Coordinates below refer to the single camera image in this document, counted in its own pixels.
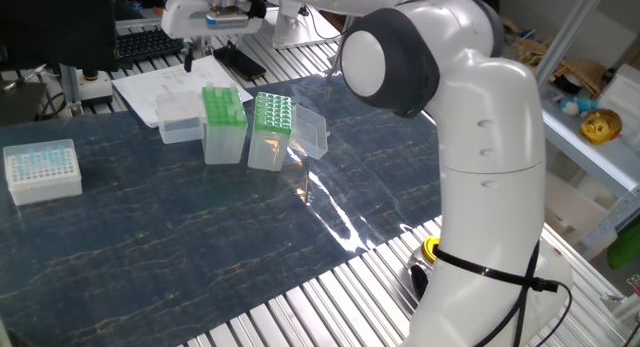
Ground aluminium frame post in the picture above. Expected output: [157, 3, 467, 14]
[59, 61, 84, 118]
[534, 0, 611, 88]

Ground black box device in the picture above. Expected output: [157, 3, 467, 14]
[0, 79, 49, 128]

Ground white paper sheet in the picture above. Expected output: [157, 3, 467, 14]
[112, 55, 254, 129]

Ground white stand base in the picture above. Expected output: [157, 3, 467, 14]
[78, 69, 115, 107]

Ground thick black cable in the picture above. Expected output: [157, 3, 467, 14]
[472, 239, 544, 347]

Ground glass jar gold lid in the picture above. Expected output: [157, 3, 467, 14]
[407, 235, 441, 298]

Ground thin dark red cable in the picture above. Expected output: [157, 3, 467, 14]
[532, 279, 574, 347]

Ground silver metal bar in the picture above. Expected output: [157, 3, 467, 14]
[1, 62, 49, 93]

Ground aluminium frame rail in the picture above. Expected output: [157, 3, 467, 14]
[115, 15, 166, 29]

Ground white tip box blue tips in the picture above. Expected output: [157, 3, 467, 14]
[2, 138, 84, 207]

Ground translucent tip box green rack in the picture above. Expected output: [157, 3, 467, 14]
[154, 84, 250, 167]
[247, 90, 330, 172]

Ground black smartphone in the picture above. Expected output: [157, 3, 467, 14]
[213, 44, 268, 82]

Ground black cable loop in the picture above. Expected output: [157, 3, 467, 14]
[35, 89, 69, 122]

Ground grey slotted angle beam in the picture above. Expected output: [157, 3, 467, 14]
[574, 186, 640, 261]

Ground dark marble pattern mat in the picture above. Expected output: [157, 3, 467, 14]
[0, 61, 444, 347]

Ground white metal shelf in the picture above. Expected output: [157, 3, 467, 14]
[539, 86, 640, 198]

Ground black keyboard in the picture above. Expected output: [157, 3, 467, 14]
[115, 26, 186, 64]

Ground white pedestal metal base plate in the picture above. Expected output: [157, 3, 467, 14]
[269, 0, 346, 51]

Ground blue white toy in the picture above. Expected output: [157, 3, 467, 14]
[557, 95, 600, 117]

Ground golden toy figure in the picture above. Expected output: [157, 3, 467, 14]
[579, 108, 624, 147]

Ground white foam block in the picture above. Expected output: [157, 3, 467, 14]
[542, 171, 609, 238]

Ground black monitor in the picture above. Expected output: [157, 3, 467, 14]
[0, 0, 120, 74]

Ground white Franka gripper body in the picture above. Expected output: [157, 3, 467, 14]
[160, 0, 266, 41]

